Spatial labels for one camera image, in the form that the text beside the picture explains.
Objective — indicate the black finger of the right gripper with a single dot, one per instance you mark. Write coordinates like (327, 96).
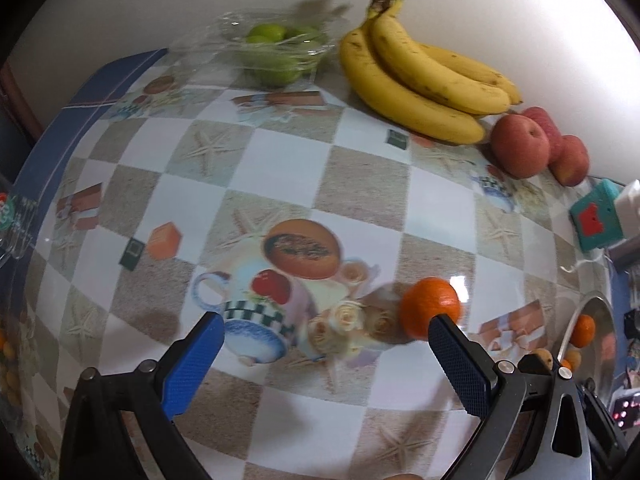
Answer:
(602, 424)

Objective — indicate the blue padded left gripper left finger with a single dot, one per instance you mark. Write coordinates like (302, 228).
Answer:
(96, 443)

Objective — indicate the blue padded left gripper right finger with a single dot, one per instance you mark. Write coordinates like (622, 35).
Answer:
(494, 392)

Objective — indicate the large orange tangerine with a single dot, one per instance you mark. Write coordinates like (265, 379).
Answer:
(424, 300)

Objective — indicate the device with red lights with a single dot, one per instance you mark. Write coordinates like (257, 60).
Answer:
(625, 408)

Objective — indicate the brown longan upper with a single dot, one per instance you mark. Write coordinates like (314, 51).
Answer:
(545, 357)

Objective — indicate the brown longan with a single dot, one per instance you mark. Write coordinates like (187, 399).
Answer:
(545, 357)
(573, 359)

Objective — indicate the brown longan lower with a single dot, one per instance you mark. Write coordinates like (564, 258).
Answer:
(573, 359)

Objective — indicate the steel round plate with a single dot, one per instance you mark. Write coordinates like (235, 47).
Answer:
(598, 358)

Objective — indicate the clear box of kumquats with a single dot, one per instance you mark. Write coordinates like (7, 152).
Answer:
(17, 369)

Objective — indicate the steel kettle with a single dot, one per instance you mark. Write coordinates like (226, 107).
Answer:
(625, 254)

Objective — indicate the teal toy box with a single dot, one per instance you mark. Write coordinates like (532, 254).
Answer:
(595, 218)

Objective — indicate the white plug adapter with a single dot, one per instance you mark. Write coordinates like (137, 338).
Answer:
(627, 207)

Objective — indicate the right red apple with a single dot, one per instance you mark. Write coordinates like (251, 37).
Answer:
(571, 167)

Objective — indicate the red apple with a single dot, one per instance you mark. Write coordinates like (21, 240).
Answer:
(571, 167)
(520, 146)
(545, 122)

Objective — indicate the front red apple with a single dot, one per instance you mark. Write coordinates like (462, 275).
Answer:
(520, 146)

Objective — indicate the middle red apple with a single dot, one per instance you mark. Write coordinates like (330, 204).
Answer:
(545, 122)

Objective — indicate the yellow banana bunch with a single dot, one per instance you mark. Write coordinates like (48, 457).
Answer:
(425, 89)

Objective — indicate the clear box of limes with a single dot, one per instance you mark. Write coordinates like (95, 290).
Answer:
(261, 49)

